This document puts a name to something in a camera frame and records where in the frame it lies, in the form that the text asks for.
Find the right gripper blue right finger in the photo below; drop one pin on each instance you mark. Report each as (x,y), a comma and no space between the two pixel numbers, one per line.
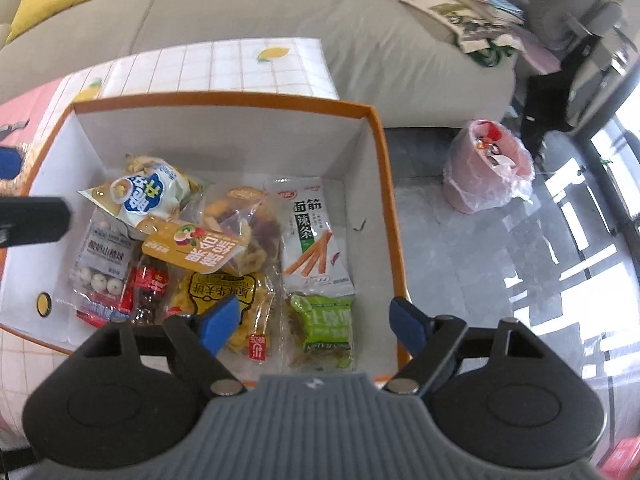
(432,344)

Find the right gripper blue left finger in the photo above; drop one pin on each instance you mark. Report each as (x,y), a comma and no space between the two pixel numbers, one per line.
(195,342)

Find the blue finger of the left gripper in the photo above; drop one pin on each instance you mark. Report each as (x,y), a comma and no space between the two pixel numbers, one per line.
(11,162)

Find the yellow waffle snack bag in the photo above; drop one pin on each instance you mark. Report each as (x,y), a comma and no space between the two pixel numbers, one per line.
(196,293)

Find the small cola bottle candy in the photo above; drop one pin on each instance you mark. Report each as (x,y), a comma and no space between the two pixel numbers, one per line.
(148,287)

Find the white hawthorn ball packet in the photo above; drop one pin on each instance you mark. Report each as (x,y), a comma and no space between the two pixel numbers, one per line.
(103,263)

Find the green pickle snack packet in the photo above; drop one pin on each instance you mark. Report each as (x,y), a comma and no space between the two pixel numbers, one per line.
(321,335)

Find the orange dried fruit bag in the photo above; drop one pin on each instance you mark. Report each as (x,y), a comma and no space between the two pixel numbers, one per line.
(235,229)

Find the cream puff snack bag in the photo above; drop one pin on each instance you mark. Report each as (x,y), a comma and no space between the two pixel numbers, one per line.
(148,193)

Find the white gluten stick packet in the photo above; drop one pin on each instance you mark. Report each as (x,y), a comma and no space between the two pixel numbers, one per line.
(312,264)

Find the red snack packet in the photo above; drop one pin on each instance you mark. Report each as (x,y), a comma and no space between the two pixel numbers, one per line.
(97,309)

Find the pink checkered tablecloth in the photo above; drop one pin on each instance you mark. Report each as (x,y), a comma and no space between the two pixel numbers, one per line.
(33,342)

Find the pink trash bin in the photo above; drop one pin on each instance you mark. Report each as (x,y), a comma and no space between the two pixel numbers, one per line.
(487,167)

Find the orange cardboard box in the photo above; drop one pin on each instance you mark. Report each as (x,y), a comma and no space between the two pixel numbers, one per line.
(226,137)

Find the grey office chair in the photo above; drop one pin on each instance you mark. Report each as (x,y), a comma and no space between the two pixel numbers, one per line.
(573,51)

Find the beige fabric sofa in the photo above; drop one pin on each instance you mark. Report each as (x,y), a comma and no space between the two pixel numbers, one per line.
(379,52)

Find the stack of books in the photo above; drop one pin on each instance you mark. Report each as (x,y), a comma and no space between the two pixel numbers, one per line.
(485,40)

